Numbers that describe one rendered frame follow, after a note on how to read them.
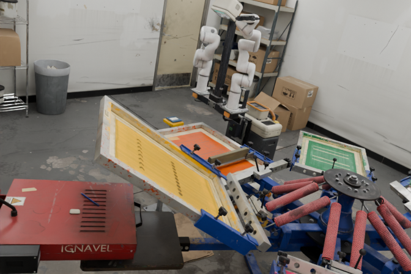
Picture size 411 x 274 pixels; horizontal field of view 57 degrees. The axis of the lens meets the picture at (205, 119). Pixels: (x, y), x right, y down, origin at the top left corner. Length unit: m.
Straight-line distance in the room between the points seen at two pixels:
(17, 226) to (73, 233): 0.23
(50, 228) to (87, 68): 4.49
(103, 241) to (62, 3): 4.37
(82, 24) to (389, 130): 4.72
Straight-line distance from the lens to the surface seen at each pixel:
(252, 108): 3.81
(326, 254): 1.90
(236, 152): 2.68
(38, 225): 1.76
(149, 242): 1.93
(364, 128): 6.29
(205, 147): 2.88
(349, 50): 6.30
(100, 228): 1.74
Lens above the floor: 2.21
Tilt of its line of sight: 22 degrees down
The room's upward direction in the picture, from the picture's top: 11 degrees clockwise
